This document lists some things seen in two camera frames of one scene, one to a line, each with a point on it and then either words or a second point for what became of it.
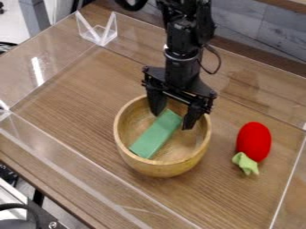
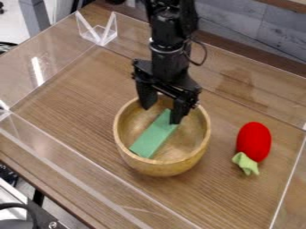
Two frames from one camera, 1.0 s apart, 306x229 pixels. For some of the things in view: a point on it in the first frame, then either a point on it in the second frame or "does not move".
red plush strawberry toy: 254,142 does not move
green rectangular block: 155,133 does not move
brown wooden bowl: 177,153 does not move
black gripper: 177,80 → 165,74
